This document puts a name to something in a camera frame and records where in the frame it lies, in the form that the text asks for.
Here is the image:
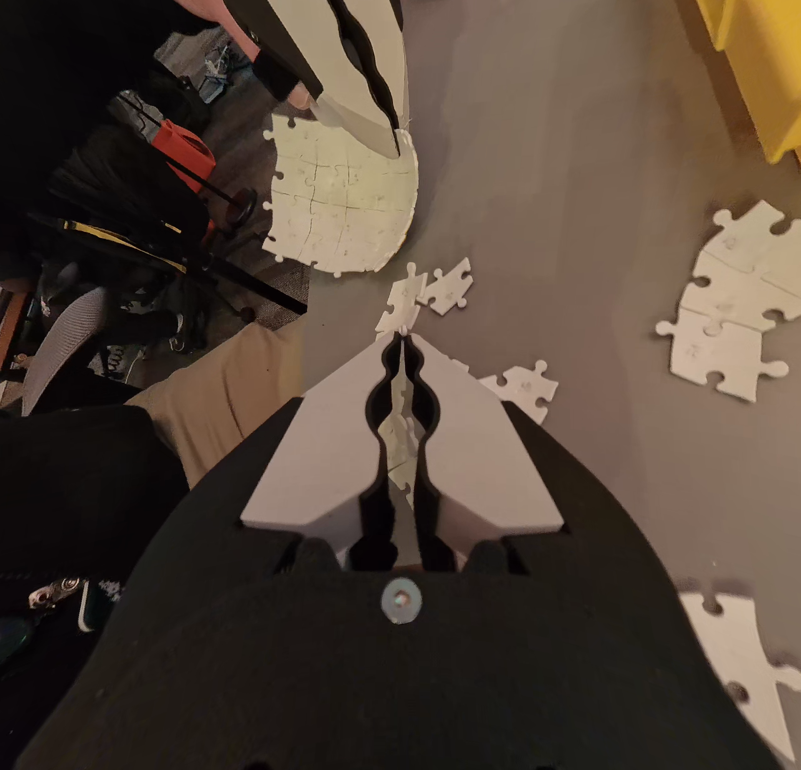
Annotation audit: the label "black white sneaker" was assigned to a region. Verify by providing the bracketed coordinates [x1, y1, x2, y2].
[100, 338, 148, 383]

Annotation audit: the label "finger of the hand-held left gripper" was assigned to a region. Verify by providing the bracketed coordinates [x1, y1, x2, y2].
[266, 0, 400, 159]
[330, 0, 409, 134]

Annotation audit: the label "orange case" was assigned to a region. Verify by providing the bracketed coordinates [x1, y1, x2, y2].
[152, 119, 217, 179]

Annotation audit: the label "grey mesh office chair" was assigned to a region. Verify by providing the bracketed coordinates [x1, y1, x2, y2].
[20, 285, 112, 417]

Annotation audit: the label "person's beige trousers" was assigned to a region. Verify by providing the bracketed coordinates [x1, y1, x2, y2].
[125, 322, 307, 489]

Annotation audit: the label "black tripod stand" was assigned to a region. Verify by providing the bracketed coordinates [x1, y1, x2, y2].
[28, 94, 309, 315]

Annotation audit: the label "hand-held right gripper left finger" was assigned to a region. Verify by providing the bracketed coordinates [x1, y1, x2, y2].
[239, 333, 402, 571]

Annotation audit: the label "yellow plastic bin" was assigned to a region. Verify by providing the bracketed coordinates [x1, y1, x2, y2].
[682, 0, 801, 165]

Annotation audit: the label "single curved white puzzle piece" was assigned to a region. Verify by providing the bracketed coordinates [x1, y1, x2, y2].
[374, 262, 433, 514]

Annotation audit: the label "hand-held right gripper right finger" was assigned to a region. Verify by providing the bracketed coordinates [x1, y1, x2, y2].
[403, 333, 565, 571]

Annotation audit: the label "small bluish floor object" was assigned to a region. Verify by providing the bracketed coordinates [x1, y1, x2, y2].
[199, 43, 254, 102]

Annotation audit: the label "partly built puzzle ball shell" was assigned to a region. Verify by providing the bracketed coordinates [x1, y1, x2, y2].
[262, 114, 419, 278]

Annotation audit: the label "joined white puzzle pieces cluster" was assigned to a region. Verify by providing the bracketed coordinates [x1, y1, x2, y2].
[655, 199, 801, 403]

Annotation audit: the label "white-edged badge card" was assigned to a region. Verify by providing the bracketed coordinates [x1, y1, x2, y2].
[78, 579, 123, 633]

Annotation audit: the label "silver badge clip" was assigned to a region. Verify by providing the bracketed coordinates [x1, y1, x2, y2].
[28, 577, 85, 609]

